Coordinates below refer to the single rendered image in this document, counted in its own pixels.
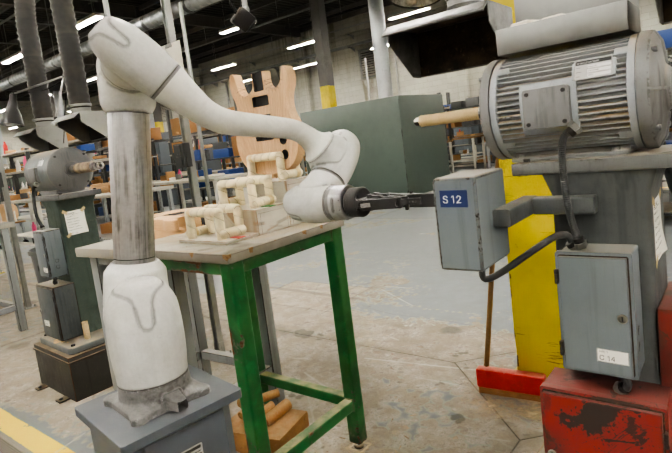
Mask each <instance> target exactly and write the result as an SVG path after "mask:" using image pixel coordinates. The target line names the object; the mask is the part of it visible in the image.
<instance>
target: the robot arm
mask: <svg viewBox="0 0 672 453"><path fill-rule="evenodd" d="M88 39H89V40H88V43H89V45H90V47H91V49H92V51H93V52H94V54H95V55H96V57H97V61H96V72H97V75H96V80H97V86H98V93H99V100H100V105H101V108H102V109H103V111H104V112H105V113H107V124H108V147H109V169H110V191H111V213H112V235H113V258H114V261H112V262H111V263H110V264H109V265H108V266H107V268H106V269H105V271H104V272H103V321H104V325H105V332H106V339H107V345H108V350H109V355H110V360H111V364H112V368H113V371H114V374H115V378H116V382H117V390H118V392H116V393H113V394H110V395H108V396H106V397H105V398H104V399H103V403H104V406H105V407H110V408H112V409H114V410H115V411H116V412H118V413H119V414H120V415H122V416H123V417H124V418H126V419H127V420H128V421H129V422H130V425H131V427H140V426H142V425H144V424H146V423H147V422H149V421H150V420H152V419H154V418H156V417H158V416H160V415H162V414H164V413H166V412H168V411H174V412H183V411H185V410H187V409H188V402H189V401H191V400H194V399H196V398H199V397H202V396H205V395H207V394H209V393H210V386H209V384H206V383H201V382H198V381H196V380H195V379H193V378H192V377H191V375H190V371H189V368H188V362H187V348H186V339H185V332H184V326H183V321H182V316H181V311H180V307H179V304H178V300H177V297H176V295H175V294H174V292H173V291H172V289H171V288H170V287H169V284H168V276H167V268H166V266H165V265H164V264H163V263H162V262H161V261H160V260H159V259H158V258H156V257H155V232H154V207H153V182H152V157H151V132H150V114H152V113H153V111H154V110H155V107H156V102H158V103H160V104H162V105H164V106H166V107H168V108H170V109H171V110H173V111H175V112H177V113H178V114H180V115H182V116H184V117H185V118H187V119H189V120H190V121H192V122H194V123H196V124H198V125H199V126H201V127H204V128H206V129H208V130H211V131H214V132H217V133H221V134H226V135H232V136H247V137H265V138H283V139H289V140H293V141H295V142H297V143H298V144H299V145H301V146H302V148H303V149H304V151H305V153H306V161H307V162H308V163H309V166H310V169H311V172H310V174H309V175H308V176H307V177H306V178H305V179H304V180H303V181H302V182H301V183H300V184H299V185H297V186H295V187H293V188H292V189H290V190H289V191H288V192H287V193H286V194H285V195H284V198H283V207H284V210H285V211H286V213H287V214H288V215H289V216H290V217H291V218H292V219H294V220H297V221H301V222H306V223H325V222H329V221H332V220H335V221H336V220H349V219H353V218H355V217H365V216H367V215H368V214H369V213H370V211H373V210H382V209H398V208H399V209H401V208H403V207H405V210H409V207H435V203H434V193H413V191H410V193H390V192H388V193H379V192H375V193H372V194H371V193H370V192H369V190H368V189H367V188H365V187H354V186H352V185H346V184H347V183H348V182H349V180H350V178H351V177H352V174H353V172H354V170H355V168H356V165H357V162H358V159H359V154H360V143H359V140H358V138H357V137H356V136H355V135H354V134H353V133H352V132H350V131H348V130H345V129H340V130H336V131H333V132H332V133H331V132H325V133H323V132H319V131H317V130H316V129H314V128H312V127H311V126H309V125H307V124H305V123H303V122H300V121H298V120H294V119H290V118H283V117H276V116H269V115H261V114H254V113H246V112H239V111H234V110H229V109H226V108H224V107H221V106H219V105H218V104H216V103H215V102H213V101H212V100H211V99H210V98H208V97H207V96H206V94H205V93H204V92H203V91H202V90H201V89H200V88H199V87H198V86H197V85H196V83H195V82H194V81H193V80H192V79H191V78H190V76H189V75H188V74H187V73H186V72H185V70H184V69H183V68H182V67H181V66H180V65H179V64H178V63H177V62H176V61H175V60H174V59H173V58H172V57H171V56H170V55H169V54H168V53H167V52H166V51H165V50H164V49H163V48H162V47H161V46H160V45H158V44H157V43H156V42H155V41H154V40H152V39H151V38H150V37H149V36H147V35H146V34H145V33H144V32H142V31H141V30H140V29H138V28H137V27H135V26H134V25H132V24H130V23H128V22H126V21H124V20H122V19H119V18H116V17H113V16H110V17H103V18H102V19H101V20H100V21H99V22H98V23H97V24H96V25H95V26H94V28H93V29H92V30H91V31H90V32H89V34H88Z"/></svg>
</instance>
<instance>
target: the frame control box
mask: <svg viewBox="0 0 672 453"><path fill-rule="evenodd" d="M432 184H433V193H434V203H435V213H436V222H437V232H438V242H439V251H440V261H441V266H442V269H444V270H459V271H475V272H479V277H480V279H481V281H483V282H485V283H486V282H492V281H494V280H497V279H498V278H500V277H502V276H503V275H505V274H506V273H508V272H509V271H511V270H512V269H514V268H515V267H517V266H518V265H520V264H521V263H523V262H524V261H525V260H527V259H528V258H530V257H531V256H533V255H534V254H535V253H537V252H538V251H540V250H541V249H543V248H544V247H546V246H548V245H549V244H551V243H552V242H554V241H556V240H558V239H562V238H565V239H566V240H567V242H566V244H565V245H566V246H567V247H568V249H569V250H576V247H575V246H574V242H573V240H572V239H574V238H573V236H572V234H570V233H569V232H567V231H560V232H556V233H554V234H552V235H550V236H548V237H546V238H545V239H543V240H541V241H540V242H538V243H537V244H535V245H534V246H532V247H531V248H530V249H528V250H527V251H525V252H524V253H522V254H521V255H520V256H518V257H517V258H515V259H514V260H512V261H511V262H510V263H508V264H507V265H505V266H504V267H502V268H501V269H499V270H498V271H496V272H494V273H492V274H490V275H487V276H486V269H488V268H489V267H491V266H492V265H494V264H495V263H497V262H498V261H499V260H501V259H502V258H504V257H505V256H507V255H508V254H509V253H510V247H509V235H508V227H494V225H493V215H492V211H493V210H494V209H496V208H498V207H500V206H502V205H505V204H506V201H505V190H504V178H503V170H502V168H490V169H475V170H463V171H460V172H456V173H453V174H449V175H446V176H442V177H439V178H435V179H434V180H433V183H432Z"/></svg>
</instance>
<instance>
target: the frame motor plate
mask: <svg viewBox="0 0 672 453"><path fill-rule="evenodd" d="M566 162H567V163H566V164H567V165H566V166H567V167H566V168H567V173H583V172H601V171H620V170H638V169H656V168H672V144H668V145H662V146H661V147H659V148H650V149H648V148H639V149H637V150H635V151H634V152H632V153H630V154H624V155H610V156H596V157H582V158H568V159H566ZM511 169H512V176H529V175H547V174H559V173H560V172H559V161H558V159H555V160H541V161H530V159H523V162H517V163H514V164H512V165H511Z"/></svg>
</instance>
